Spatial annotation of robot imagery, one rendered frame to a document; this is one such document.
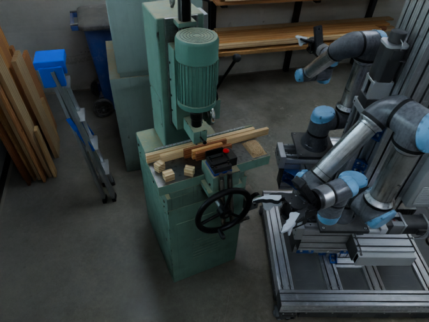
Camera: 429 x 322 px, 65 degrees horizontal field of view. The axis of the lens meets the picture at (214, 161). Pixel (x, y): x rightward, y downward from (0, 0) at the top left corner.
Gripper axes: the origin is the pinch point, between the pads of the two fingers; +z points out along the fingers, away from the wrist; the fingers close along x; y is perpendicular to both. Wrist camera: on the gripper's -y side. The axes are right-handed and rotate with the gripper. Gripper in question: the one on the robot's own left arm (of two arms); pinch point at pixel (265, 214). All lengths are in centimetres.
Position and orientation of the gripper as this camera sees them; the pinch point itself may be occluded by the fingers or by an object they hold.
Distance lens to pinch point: 104.0
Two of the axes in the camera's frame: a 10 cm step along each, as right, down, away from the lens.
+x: -4.5, -5.1, 7.3
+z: -8.9, 2.8, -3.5
